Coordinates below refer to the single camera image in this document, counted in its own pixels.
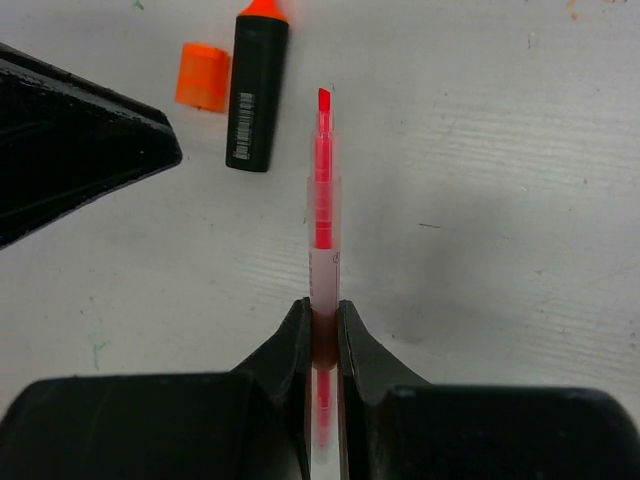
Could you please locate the orange highlighter cap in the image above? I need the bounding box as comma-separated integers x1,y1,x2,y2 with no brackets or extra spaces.
174,42,231,113

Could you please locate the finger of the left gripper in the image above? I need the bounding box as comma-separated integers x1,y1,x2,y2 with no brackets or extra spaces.
1,45,182,247

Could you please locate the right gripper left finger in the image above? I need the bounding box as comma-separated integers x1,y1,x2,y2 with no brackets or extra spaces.
1,299,311,479

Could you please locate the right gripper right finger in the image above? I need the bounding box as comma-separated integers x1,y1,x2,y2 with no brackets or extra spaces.
338,300,639,479

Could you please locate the pink translucent highlighter pen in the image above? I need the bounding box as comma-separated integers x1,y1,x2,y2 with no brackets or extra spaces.
307,88,342,465

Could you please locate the black orange highlighter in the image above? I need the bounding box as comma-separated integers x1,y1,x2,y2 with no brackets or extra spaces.
225,0,289,172

